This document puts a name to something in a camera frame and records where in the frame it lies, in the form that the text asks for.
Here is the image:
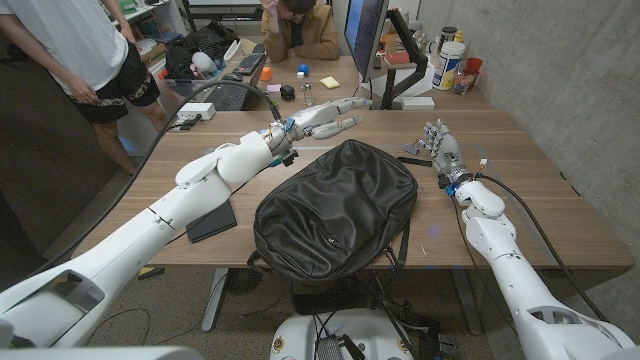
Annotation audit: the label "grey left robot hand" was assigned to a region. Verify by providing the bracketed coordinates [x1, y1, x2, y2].
[263, 96, 374, 167]

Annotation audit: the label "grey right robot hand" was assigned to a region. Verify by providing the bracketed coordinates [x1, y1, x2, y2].
[423, 118, 476, 194]

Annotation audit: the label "black leather backpack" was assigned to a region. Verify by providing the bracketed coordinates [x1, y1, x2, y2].
[247, 138, 419, 286]

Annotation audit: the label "flat white box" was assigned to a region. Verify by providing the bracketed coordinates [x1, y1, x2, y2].
[399, 95, 436, 111]

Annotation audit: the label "black keyboard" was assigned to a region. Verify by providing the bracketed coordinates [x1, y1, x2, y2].
[232, 51, 266, 77]
[212, 82, 251, 112]

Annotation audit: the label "seated person in tan jacket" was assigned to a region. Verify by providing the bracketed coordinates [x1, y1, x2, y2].
[259, 0, 341, 62]

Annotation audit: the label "white wipes canister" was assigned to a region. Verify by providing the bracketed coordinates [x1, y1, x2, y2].
[431, 40, 467, 92]

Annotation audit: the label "red book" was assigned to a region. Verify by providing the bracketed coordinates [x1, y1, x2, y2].
[383, 51, 412, 67]

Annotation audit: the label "black computer monitor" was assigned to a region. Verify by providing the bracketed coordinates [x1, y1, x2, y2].
[343, 0, 390, 84]

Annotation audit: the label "white power strip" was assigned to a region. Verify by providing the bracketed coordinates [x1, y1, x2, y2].
[173, 102, 217, 122]

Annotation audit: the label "clear plastic bin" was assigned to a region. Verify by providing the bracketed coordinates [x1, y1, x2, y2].
[162, 69, 226, 104]

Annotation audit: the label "grey plush toy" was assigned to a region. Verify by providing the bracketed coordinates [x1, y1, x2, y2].
[191, 51, 218, 75]

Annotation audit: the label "black mesh bag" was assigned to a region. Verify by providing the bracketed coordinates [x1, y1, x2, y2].
[164, 19, 241, 81]

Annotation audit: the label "black tablet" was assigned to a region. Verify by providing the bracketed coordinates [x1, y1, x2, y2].
[185, 199, 239, 245]

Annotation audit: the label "grey table leg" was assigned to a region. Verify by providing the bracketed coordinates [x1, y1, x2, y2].
[449, 268, 485, 336]
[201, 268, 230, 334]

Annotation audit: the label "black floor fan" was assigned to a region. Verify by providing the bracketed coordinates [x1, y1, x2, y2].
[224, 268, 265, 297]

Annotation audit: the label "white shelf unit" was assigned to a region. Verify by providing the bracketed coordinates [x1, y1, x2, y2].
[112, 0, 189, 76]

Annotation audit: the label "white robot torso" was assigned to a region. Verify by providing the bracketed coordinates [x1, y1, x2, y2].
[269, 313, 415, 360]

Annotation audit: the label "standing person in white shirt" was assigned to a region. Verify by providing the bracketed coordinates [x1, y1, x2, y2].
[0, 0, 171, 176]

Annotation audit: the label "white robot body edge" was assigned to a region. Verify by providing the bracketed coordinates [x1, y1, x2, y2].
[0, 345, 204, 360]

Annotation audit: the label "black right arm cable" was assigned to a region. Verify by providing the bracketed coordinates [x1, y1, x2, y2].
[479, 172, 606, 319]

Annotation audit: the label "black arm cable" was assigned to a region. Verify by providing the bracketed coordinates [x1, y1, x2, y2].
[27, 78, 284, 279]
[479, 172, 606, 319]

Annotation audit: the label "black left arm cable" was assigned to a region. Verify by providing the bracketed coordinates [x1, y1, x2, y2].
[27, 78, 284, 279]

